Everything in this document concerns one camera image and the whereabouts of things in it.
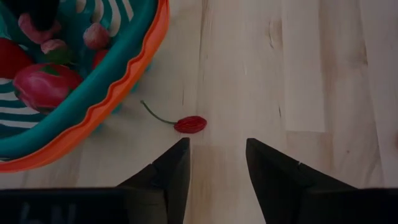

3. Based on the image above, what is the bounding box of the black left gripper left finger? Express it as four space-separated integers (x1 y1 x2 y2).
116 137 191 224

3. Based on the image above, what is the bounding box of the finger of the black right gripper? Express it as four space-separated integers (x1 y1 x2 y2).
0 0 60 31

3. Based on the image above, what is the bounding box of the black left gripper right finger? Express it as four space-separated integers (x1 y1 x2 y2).
245 138 358 224

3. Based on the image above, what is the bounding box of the small pinkish-red strawberry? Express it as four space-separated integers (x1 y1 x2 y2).
40 39 68 54
17 12 62 45
83 22 110 50

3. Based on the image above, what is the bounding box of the green bell pepper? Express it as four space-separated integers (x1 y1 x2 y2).
45 46 75 66

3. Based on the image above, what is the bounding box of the red tomato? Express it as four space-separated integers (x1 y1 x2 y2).
0 37 34 80

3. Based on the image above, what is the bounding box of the red chili with green stem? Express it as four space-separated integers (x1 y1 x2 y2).
139 99 208 134

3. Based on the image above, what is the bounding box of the red bell pepper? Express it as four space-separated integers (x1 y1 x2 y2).
12 63 84 110

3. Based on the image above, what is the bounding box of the teal basket with orange rim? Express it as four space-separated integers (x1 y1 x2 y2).
0 0 171 174

